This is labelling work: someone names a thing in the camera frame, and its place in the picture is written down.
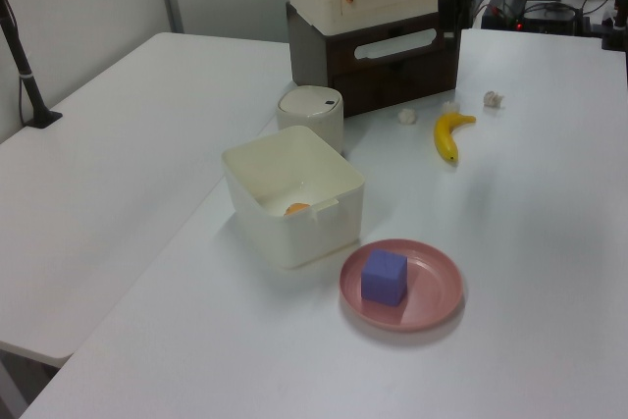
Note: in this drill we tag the purple foam cube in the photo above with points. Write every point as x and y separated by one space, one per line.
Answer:
382 281

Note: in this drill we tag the black camera stand pole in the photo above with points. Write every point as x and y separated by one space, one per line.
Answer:
22 66

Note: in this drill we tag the toasted bread piece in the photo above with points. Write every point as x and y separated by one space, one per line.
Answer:
296 208

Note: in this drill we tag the yellow banana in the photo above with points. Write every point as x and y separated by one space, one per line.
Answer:
444 137

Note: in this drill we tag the cream open storage box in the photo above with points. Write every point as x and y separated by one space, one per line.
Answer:
304 237

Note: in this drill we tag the pink round plate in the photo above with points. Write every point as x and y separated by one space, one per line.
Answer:
432 291

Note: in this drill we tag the black electronics box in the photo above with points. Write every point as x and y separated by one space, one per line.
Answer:
549 19

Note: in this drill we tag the small cream lidded bin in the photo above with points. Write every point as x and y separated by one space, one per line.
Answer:
309 105

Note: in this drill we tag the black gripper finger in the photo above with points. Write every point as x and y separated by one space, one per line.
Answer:
464 9
446 16

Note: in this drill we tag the dark brown drawer box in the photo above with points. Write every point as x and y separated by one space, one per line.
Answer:
392 80

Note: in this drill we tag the black clamp stand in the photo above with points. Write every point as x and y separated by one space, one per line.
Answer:
615 31

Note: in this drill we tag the crumpled white paper ball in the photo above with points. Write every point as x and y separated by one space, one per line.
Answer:
407 116
450 106
493 99

